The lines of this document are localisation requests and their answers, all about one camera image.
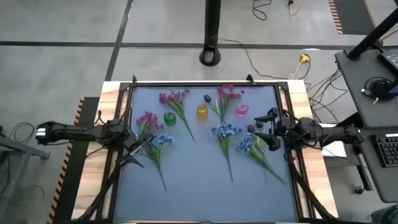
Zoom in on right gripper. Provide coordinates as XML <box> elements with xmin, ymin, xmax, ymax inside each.
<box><xmin>254</xmin><ymin>107</ymin><xmax>301</xmax><ymax>152</ymax></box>

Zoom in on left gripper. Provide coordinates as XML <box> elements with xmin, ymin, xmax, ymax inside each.
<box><xmin>114</xmin><ymin>128</ymin><xmax>155</xmax><ymax>169</ymax></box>

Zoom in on green grass bunch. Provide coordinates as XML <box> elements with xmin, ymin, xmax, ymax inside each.
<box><xmin>148</xmin><ymin>134</ymin><xmax>175</xmax><ymax>193</ymax></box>

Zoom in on blue artificial flower bunch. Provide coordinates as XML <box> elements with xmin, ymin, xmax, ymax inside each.
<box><xmin>237</xmin><ymin>132</ymin><xmax>287</xmax><ymax>186</ymax></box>
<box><xmin>206</xmin><ymin>123</ymin><xmax>243</xmax><ymax>183</ymax></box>

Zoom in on purple artificial flower bunch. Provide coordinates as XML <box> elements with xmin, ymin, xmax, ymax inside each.
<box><xmin>216</xmin><ymin>85</ymin><xmax>246</xmax><ymax>125</ymax></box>
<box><xmin>158</xmin><ymin>89</ymin><xmax>196</xmax><ymax>143</ymax></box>
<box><xmin>136</xmin><ymin>111</ymin><xmax>165</xmax><ymax>141</ymax></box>

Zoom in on pink glass vase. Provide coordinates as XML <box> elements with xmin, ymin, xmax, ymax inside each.
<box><xmin>234</xmin><ymin>103</ymin><xmax>249</xmax><ymax>118</ymax></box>

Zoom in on green glass vase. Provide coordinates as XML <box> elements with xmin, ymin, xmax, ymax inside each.
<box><xmin>163</xmin><ymin>111</ymin><xmax>177</xmax><ymax>127</ymax></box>

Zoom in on yellow glass vase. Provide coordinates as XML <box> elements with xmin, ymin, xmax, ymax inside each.
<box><xmin>196</xmin><ymin>103</ymin><xmax>209</xmax><ymax>122</ymax></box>

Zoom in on black hazard-edged floor strip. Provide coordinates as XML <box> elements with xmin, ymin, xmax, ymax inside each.
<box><xmin>46</xmin><ymin>96</ymin><xmax>101</xmax><ymax>224</ymax></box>

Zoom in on blue table mat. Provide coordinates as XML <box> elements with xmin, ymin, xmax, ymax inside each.
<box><xmin>113</xmin><ymin>85</ymin><xmax>298</xmax><ymax>222</ymax></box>

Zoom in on gray desk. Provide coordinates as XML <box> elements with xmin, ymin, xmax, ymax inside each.
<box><xmin>334</xmin><ymin>46</ymin><xmax>398</xmax><ymax>203</ymax></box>

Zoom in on black desk leg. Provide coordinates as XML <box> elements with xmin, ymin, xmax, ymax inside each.
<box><xmin>349</xmin><ymin>136</ymin><xmax>373</xmax><ymax>191</ymax></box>

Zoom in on gray side table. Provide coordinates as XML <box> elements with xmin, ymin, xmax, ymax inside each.
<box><xmin>0</xmin><ymin>126</ymin><xmax>52</xmax><ymax>224</ymax></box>

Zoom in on black round desk device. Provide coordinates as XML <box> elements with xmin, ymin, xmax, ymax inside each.
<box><xmin>361</xmin><ymin>76</ymin><xmax>396</xmax><ymax>103</ymax></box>

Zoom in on black keyboard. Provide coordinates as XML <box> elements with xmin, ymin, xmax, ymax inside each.
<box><xmin>371</xmin><ymin>133</ymin><xmax>398</xmax><ymax>169</ymax></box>

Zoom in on black hazard-edged floor mat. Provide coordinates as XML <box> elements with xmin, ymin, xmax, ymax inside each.
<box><xmin>328</xmin><ymin>0</ymin><xmax>379</xmax><ymax>35</ymax></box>

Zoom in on person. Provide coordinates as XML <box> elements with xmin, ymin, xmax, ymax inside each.
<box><xmin>371</xmin><ymin>203</ymin><xmax>398</xmax><ymax>224</ymax></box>

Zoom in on black floor cable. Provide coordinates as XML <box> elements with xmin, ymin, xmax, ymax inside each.
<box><xmin>251</xmin><ymin>0</ymin><xmax>273</xmax><ymax>21</ymax></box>
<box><xmin>217</xmin><ymin>37</ymin><xmax>292</xmax><ymax>80</ymax></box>

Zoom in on tangled black floor cables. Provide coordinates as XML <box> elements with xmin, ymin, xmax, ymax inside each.
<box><xmin>306</xmin><ymin>68</ymin><xmax>349</xmax><ymax>123</ymax></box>

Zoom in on yellow extension cord plug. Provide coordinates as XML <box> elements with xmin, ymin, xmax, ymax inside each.
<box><xmin>292</xmin><ymin>53</ymin><xmax>311</xmax><ymax>79</ymax></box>

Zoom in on black camera stand pole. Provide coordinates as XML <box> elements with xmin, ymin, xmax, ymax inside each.
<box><xmin>198</xmin><ymin>0</ymin><xmax>223</xmax><ymax>67</ymax></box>

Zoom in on orange floor cable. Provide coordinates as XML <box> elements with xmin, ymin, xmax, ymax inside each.
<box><xmin>287</xmin><ymin>0</ymin><xmax>305</xmax><ymax>17</ymax></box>

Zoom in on black desk post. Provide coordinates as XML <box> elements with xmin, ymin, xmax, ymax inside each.
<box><xmin>346</xmin><ymin>7</ymin><xmax>398</xmax><ymax>62</ymax></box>

